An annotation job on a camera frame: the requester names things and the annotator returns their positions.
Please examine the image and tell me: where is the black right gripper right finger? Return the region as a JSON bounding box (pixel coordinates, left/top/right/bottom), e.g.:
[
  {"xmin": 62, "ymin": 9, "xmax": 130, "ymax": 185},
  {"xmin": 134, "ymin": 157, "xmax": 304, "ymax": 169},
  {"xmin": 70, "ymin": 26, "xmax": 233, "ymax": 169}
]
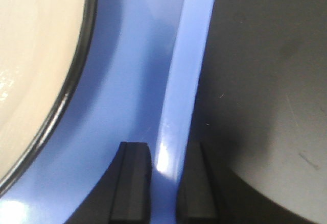
[{"xmin": 176, "ymin": 142, "xmax": 217, "ymax": 223}]

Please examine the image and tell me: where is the blue plastic tray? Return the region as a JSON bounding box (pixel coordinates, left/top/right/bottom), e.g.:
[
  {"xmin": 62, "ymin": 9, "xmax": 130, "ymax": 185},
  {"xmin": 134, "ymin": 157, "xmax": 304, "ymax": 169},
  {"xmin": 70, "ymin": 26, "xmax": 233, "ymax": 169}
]
[{"xmin": 1, "ymin": 0, "xmax": 214, "ymax": 223}]

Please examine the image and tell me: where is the beige plate with black rim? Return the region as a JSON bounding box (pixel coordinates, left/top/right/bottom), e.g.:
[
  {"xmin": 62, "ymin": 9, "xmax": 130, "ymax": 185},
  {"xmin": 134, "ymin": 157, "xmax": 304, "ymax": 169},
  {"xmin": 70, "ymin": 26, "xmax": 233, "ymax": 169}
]
[{"xmin": 1, "ymin": 0, "xmax": 97, "ymax": 187}]

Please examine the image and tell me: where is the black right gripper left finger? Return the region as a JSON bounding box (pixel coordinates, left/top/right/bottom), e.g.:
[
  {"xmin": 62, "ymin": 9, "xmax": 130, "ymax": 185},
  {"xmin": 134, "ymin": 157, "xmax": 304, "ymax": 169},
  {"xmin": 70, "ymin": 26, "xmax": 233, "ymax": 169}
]
[{"xmin": 109, "ymin": 142, "xmax": 152, "ymax": 223}]

